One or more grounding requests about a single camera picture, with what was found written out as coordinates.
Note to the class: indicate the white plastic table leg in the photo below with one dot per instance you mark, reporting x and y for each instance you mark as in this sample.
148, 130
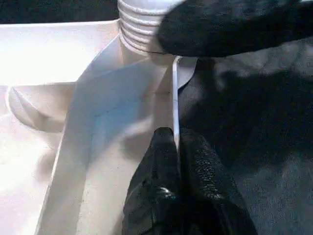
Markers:
139, 24

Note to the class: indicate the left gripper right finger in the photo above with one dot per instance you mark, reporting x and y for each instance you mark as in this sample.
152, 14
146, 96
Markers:
210, 195

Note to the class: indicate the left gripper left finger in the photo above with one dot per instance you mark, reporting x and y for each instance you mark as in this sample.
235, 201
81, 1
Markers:
156, 191

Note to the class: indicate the black work mat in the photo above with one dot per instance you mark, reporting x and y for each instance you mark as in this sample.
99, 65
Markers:
256, 110

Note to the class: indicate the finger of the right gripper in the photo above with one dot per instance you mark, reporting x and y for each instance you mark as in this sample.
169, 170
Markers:
220, 27

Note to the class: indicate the white plastic table top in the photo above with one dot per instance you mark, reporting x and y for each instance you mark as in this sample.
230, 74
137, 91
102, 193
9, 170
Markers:
49, 54

